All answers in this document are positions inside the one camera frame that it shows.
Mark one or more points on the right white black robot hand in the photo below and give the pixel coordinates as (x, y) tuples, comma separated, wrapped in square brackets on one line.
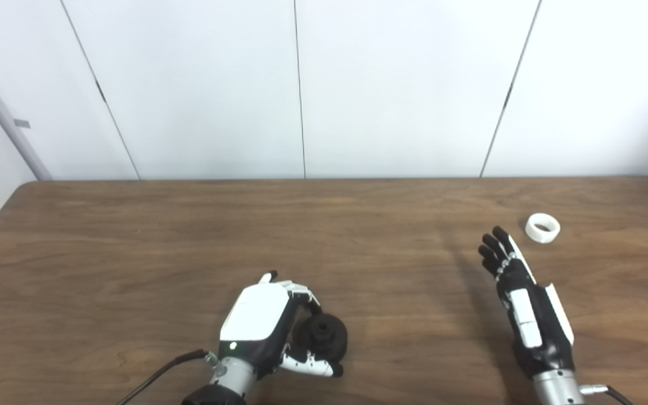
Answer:
[(546, 343)]

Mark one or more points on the small gray wall tag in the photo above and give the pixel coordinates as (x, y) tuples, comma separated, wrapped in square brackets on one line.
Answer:
[(22, 123)]

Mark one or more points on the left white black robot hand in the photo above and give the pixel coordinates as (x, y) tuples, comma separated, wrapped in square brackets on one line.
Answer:
[(256, 315)]

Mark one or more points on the gray wall corner trim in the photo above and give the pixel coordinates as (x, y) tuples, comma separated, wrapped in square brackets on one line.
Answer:
[(3, 112)]

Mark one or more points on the round black part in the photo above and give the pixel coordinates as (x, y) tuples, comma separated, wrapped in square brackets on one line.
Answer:
[(327, 337)]

